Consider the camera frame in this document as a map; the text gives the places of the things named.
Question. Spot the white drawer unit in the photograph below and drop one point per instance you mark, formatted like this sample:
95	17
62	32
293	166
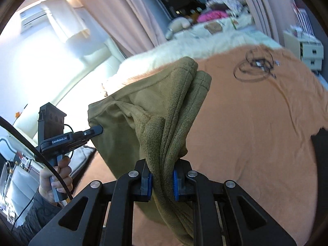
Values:
307	51

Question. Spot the person's left hand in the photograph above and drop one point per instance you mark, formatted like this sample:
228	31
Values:
46	184

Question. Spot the pink curtain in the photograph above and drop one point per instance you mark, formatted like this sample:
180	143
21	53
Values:
123	10
258	10

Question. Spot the brown printed t-shirt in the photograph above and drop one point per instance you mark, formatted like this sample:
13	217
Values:
153	107

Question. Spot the cream bed sheet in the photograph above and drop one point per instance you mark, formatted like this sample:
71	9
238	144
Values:
205	38

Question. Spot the pile of clothes and toys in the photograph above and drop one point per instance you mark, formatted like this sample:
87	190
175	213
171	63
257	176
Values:
228	3

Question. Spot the cluttered desk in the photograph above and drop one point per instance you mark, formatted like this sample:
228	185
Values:
15	174

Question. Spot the white air conditioner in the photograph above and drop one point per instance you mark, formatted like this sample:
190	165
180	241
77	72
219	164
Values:
51	18

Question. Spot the person's left forearm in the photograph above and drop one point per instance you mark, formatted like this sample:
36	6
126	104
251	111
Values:
35	215

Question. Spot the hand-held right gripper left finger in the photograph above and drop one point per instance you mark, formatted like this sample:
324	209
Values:
150	184

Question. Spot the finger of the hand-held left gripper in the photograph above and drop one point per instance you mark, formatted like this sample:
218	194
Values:
93	133

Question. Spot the bright pink cloth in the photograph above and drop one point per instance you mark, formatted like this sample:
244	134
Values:
212	16

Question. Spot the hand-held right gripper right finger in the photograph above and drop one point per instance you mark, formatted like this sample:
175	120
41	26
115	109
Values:
175	184

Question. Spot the plush toy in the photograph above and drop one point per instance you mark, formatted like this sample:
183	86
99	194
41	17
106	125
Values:
178	27

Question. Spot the red striped box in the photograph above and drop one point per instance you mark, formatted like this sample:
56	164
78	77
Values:
303	20

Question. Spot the peach fleece blanket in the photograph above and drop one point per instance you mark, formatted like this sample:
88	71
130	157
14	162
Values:
256	133

